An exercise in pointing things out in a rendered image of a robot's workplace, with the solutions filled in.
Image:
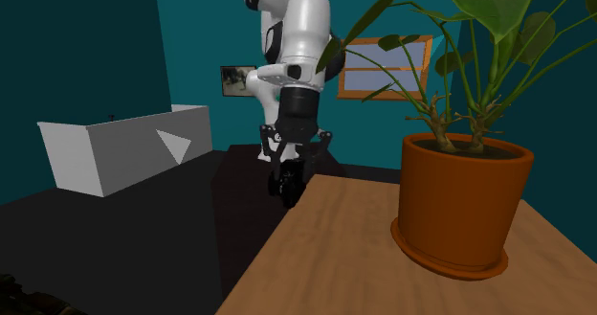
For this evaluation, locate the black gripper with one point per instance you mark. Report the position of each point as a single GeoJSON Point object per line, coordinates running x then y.
{"type": "Point", "coordinates": [298, 113]}

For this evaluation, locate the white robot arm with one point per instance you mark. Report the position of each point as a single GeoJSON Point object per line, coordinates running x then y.
{"type": "Point", "coordinates": [303, 24]}

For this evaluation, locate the wooden table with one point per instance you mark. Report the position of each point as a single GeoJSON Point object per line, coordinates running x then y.
{"type": "Point", "coordinates": [336, 258]}

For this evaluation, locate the wooden framed window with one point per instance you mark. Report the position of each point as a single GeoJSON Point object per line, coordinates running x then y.
{"type": "Point", "coordinates": [387, 78]}

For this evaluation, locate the green plant in orange pot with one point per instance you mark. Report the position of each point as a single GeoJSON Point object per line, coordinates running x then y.
{"type": "Point", "coordinates": [457, 202]}

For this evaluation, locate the white bathtub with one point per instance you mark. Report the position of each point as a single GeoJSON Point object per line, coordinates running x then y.
{"type": "Point", "coordinates": [126, 150]}

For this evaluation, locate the dark framed wall picture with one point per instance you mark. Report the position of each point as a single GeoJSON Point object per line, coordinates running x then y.
{"type": "Point", "coordinates": [235, 81]}

